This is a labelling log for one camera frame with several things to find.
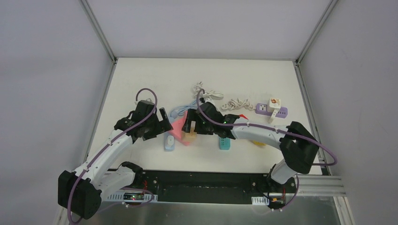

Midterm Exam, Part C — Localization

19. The beige wooden cube adapter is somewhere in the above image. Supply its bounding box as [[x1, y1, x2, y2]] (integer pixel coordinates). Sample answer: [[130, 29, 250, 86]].
[[182, 122, 197, 143]]

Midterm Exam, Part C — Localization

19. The pink triangular plug adapter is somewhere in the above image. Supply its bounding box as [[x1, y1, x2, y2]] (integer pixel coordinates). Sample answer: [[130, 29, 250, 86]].
[[170, 112, 191, 146]]

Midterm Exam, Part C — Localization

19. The teal power strip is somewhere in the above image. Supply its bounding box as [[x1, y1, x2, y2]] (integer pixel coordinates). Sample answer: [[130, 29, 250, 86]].
[[219, 137, 231, 150]]

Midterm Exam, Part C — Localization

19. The yellow cube plug adapter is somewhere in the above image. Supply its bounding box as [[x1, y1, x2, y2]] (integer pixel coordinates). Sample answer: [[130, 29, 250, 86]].
[[252, 141, 266, 146]]

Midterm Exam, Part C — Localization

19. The light blue power strip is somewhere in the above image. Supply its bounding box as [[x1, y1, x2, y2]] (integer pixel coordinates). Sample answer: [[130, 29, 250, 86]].
[[164, 131, 175, 151]]

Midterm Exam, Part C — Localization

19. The red cube plug adapter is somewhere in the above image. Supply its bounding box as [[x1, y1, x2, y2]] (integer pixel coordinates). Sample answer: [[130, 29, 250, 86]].
[[239, 114, 249, 120]]

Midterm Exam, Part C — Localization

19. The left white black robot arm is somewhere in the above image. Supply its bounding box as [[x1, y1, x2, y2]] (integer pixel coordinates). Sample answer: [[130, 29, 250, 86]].
[[58, 100, 173, 219]]

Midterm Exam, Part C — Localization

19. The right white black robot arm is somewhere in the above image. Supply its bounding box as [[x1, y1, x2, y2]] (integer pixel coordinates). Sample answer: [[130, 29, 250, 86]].
[[181, 102, 319, 192]]

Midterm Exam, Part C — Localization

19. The purple socket adapter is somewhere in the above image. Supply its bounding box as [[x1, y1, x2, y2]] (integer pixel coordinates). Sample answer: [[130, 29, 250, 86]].
[[255, 103, 288, 119]]

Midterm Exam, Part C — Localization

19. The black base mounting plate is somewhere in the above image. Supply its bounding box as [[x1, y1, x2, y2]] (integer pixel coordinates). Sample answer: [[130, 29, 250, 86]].
[[129, 170, 297, 205]]

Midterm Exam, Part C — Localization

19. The white cube adapter with sticker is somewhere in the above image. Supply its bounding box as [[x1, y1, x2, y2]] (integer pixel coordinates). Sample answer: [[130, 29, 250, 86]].
[[267, 97, 281, 113]]

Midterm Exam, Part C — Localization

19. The white coiled power cord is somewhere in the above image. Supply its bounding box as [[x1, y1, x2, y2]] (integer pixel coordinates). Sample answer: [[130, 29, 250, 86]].
[[192, 82, 224, 105]]

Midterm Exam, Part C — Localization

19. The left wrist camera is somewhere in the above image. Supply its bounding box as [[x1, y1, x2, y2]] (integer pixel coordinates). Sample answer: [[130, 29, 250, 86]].
[[135, 98, 153, 105]]

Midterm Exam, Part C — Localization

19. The white coiled cord right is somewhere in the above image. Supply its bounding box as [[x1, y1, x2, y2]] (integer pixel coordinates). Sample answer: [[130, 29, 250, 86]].
[[221, 98, 255, 112]]

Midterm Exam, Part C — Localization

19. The light blue coiled cord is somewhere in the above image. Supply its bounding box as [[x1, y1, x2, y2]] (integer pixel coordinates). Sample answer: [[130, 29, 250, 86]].
[[169, 103, 199, 120]]

